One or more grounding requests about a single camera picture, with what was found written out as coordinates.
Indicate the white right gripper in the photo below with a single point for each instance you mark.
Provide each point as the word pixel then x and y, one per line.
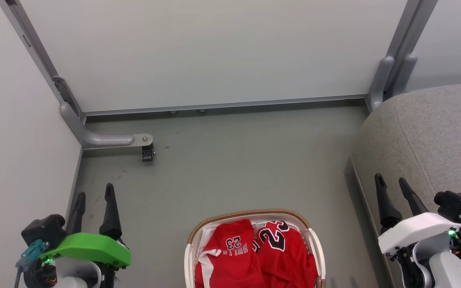
pixel 414 230

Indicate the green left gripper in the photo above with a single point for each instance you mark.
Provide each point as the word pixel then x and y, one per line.
pixel 88 247

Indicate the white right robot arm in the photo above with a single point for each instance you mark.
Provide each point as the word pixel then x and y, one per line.
pixel 448 266

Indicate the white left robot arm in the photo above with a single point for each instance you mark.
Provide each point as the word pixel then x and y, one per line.
pixel 76 276

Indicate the grey fabric sofa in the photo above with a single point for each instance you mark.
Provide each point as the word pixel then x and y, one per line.
pixel 422 140

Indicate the black caster wheel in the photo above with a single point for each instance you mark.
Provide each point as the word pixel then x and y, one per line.
pixel 147 153

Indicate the white wicker-rimmed laundry basket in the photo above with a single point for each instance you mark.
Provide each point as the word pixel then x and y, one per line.
pixel 314 244

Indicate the red Bulls 23 jersey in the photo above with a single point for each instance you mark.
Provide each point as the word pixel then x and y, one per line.
pixel 230 256

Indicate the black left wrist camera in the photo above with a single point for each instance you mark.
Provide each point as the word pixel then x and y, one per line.
pixel 44 230

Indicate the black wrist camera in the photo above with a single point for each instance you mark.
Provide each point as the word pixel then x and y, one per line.
pixel 456 204
pixel 44 230

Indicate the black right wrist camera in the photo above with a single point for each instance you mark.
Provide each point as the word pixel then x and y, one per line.
pixel 456 204

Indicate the grey partition post with foot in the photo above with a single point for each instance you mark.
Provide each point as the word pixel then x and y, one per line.
pixel 94 138

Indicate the grey double partition post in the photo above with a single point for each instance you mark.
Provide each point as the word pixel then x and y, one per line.
pixel 390 72

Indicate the grey partition bottom rail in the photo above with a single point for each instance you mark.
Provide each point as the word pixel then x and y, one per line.
pixel 222 105

